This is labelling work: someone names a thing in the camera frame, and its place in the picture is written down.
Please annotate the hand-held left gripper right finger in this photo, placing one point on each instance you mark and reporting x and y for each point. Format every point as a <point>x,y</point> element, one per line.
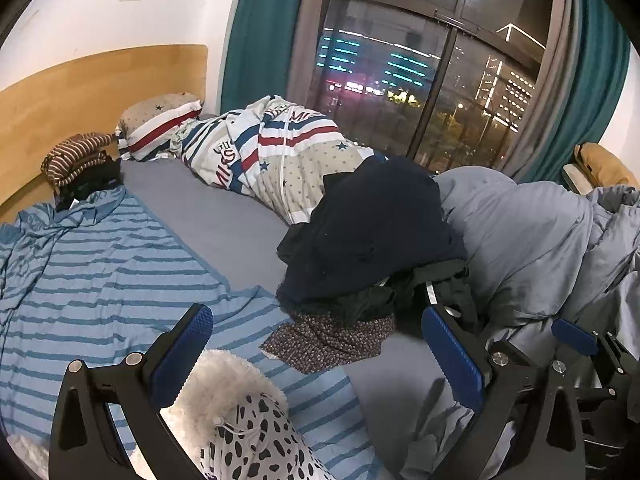
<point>452,360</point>

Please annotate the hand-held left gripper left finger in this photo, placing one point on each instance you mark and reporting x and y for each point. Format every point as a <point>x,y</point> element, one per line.
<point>185,355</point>

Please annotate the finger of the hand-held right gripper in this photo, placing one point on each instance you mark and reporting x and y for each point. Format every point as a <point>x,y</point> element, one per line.
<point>575,336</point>

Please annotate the navy blue collared shirt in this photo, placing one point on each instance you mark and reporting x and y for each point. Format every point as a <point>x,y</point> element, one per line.
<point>380,225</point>

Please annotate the folded black clothes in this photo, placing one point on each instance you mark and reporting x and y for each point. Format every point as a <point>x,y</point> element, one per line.
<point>95,177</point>

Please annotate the white fluffy pajama top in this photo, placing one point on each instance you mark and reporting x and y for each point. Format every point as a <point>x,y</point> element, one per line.
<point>215,395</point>

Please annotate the dark green garment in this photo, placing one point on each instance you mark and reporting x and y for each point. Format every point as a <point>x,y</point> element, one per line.
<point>440,285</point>

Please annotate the grey blue duvet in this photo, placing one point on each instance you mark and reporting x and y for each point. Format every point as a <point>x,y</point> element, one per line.
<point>525,240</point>

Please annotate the light blue striped hoodie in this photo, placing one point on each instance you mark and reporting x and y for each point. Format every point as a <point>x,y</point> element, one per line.
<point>100,280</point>

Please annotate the black spotted white pants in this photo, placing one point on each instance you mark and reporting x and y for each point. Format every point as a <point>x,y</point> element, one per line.
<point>260,445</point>

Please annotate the brown patterned garment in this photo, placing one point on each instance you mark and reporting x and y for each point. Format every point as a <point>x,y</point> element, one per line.
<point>330,340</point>

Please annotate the mustard yellow cushion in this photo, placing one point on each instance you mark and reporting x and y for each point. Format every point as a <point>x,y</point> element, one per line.
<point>602,162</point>

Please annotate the star striped quilt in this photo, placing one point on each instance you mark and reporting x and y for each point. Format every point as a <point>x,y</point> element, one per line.
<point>280,150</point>

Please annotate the folded brown striped sweater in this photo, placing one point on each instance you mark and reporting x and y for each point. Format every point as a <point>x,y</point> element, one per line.
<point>75,152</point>

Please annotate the star striped pillow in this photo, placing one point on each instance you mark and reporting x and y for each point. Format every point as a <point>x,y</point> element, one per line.
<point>155,122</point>

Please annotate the wooden headboard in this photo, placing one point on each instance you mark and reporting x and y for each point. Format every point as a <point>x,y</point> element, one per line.
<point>75,80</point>

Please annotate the grey curtain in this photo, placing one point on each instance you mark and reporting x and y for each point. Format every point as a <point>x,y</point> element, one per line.
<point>555,25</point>
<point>307,35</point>

